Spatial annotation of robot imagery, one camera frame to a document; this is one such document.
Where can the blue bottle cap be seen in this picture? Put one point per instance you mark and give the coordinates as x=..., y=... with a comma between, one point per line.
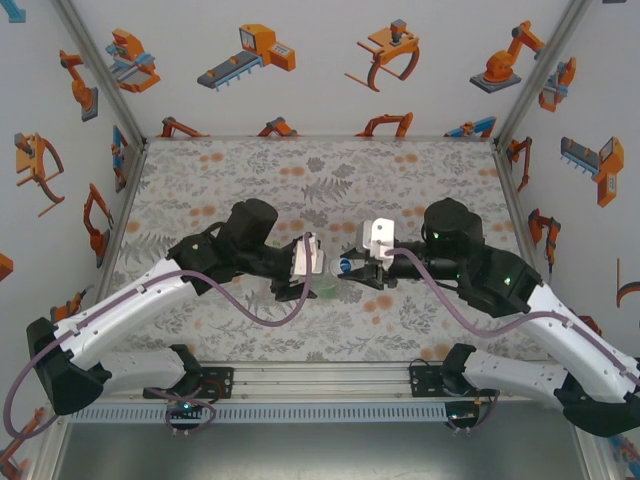
x=346, y=266

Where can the clear bottle green label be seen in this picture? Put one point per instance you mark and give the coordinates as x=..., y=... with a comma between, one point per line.
x=327, y=291

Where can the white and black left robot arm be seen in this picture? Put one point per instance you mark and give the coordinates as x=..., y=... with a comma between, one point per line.
x=125, y=310

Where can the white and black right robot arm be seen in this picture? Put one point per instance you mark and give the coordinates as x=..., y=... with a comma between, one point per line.
x=570, y=350

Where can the floral patterned tablecloth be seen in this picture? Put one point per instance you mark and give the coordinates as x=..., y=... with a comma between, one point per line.
x=350, y=325

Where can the small controller board green light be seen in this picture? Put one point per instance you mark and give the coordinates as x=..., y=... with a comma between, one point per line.
x=462, y=417
x=186, y=411

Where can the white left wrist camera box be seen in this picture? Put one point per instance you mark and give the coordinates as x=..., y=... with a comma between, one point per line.
x=305, y=257

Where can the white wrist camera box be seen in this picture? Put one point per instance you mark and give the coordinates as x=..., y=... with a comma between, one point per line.
x=380, y=237
x=305, y=257

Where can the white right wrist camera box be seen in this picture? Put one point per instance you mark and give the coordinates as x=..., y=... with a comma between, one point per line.
x=380, y=237

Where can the aluminium frame bar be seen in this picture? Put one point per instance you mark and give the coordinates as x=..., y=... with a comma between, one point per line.
x=521, y=225
x=100, y=75
x=120, y=225
x=542, y=75

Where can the wide aluminium extrusion rail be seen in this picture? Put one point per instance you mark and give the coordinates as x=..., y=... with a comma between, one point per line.
x=325, y=385

